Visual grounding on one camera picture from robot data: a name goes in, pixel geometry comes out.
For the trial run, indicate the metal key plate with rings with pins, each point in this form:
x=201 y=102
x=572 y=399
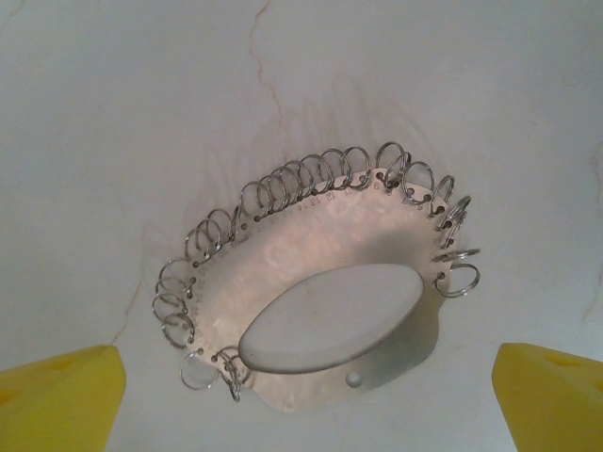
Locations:
x=282 y=254

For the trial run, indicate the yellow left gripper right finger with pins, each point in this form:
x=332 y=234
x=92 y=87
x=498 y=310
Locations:
x=551 y=405

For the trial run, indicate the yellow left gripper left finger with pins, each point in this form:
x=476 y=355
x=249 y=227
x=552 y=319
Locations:
x=56 y=405

